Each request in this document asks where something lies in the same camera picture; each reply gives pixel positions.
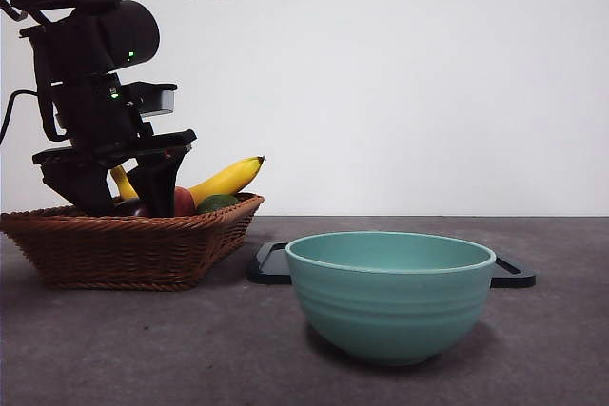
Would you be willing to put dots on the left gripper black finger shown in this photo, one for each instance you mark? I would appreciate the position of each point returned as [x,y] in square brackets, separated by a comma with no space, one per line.
[157,187]
[81,187]

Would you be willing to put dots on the dark purple plum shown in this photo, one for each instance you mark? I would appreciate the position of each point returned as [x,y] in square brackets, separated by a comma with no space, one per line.
[131,210]

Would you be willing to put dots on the teal ribbed bowl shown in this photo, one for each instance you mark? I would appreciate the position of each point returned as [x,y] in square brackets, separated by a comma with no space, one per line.
[390,311]

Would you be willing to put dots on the red orange peach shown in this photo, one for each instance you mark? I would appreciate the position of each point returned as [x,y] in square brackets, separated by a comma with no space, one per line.
[184,204]

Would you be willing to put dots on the green avocado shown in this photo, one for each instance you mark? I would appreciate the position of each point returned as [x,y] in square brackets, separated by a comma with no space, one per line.
[216,204]

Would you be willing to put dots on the yellow banana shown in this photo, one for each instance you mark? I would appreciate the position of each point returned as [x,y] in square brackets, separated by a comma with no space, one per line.
[228,178]

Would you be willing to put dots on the brown wicker basket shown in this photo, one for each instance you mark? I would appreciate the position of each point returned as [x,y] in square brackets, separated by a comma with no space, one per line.
[119,254]

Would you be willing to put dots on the dark rectangular tray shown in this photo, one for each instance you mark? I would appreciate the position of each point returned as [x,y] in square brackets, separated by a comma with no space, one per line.
[269,273]

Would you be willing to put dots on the left wrist grey camera box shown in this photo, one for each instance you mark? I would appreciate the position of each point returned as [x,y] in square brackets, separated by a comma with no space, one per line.
[159,97]

